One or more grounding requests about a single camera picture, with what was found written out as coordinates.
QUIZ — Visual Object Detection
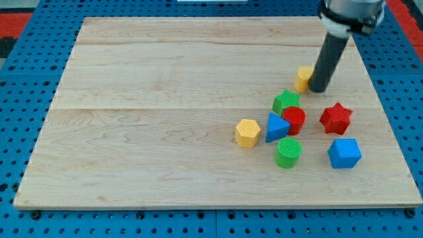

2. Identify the yellow heart block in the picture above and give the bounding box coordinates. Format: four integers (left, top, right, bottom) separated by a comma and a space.
294, 66, 313, 93

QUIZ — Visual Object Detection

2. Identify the yellow hexagon block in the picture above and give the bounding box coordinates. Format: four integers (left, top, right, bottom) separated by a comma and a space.
235, 118, 261, 148

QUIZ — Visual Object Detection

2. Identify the light wooden board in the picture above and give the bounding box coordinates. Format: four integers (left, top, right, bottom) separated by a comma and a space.
13, 17, 422, 210

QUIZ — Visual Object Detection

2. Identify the blue triangle block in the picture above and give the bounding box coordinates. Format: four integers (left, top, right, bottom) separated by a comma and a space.
265, 112, 291, 143

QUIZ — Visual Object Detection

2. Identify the green star block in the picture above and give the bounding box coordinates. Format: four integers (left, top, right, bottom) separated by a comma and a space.
272, 89, 301, 116

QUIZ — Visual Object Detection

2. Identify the green cylinder block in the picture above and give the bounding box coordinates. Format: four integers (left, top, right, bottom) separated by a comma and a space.
274, 137, 302, 169

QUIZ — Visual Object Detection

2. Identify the red cylinder block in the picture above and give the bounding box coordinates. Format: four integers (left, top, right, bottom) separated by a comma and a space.
282, 106, 306, 136

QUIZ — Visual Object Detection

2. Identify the red star block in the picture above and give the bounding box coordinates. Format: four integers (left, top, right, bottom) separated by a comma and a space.
319, 102, 353, 135

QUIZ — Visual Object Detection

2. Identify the blue hexagon block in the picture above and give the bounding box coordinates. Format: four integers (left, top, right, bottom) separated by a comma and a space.
328, 138, 362, 169

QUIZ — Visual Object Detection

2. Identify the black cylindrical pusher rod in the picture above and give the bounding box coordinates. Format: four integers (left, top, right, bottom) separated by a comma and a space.
309, 33, 348, 93

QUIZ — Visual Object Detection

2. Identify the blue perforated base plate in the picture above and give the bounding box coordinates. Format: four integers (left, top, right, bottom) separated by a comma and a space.
1, 0, 422, 237

